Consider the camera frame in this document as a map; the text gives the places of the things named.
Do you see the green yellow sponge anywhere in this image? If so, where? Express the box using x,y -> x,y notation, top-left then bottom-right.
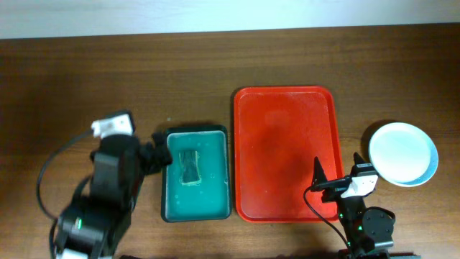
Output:
179,150 -> 201,185

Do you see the red plastic tray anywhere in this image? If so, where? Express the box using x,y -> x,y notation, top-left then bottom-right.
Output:
234,86 -> 344,223

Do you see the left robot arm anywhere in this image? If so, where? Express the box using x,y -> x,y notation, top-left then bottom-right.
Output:
50,110 -> 172,258

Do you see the light blue plate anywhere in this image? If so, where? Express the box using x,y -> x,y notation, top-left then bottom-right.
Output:
368,122 -> 439,188

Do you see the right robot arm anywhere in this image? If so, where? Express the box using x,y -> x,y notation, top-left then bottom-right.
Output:
305,153 -> 395,258

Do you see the dark green water tray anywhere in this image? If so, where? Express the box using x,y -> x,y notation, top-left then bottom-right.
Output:
161,124 -> 232,222

